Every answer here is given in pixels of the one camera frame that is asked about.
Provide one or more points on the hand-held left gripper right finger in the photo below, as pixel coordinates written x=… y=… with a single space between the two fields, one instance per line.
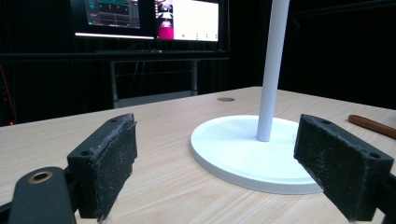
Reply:
x=339 y=168

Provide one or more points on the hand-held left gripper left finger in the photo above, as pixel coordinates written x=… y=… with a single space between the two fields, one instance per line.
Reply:
x=102 y=168

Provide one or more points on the brown wooden stick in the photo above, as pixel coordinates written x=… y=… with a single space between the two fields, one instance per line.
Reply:
x=372 y=125

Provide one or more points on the white stand with round base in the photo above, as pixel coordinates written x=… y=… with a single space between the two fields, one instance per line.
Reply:
x=246 y=146

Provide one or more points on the round metal table grommet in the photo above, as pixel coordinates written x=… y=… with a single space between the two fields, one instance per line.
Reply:
x=225 y=99

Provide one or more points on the computer monitor with dark screen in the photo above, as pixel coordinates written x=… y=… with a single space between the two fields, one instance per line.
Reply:
x=113 y=17

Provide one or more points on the computer monitor with white screen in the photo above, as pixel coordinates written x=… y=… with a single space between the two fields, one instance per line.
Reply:
x=188 y=20

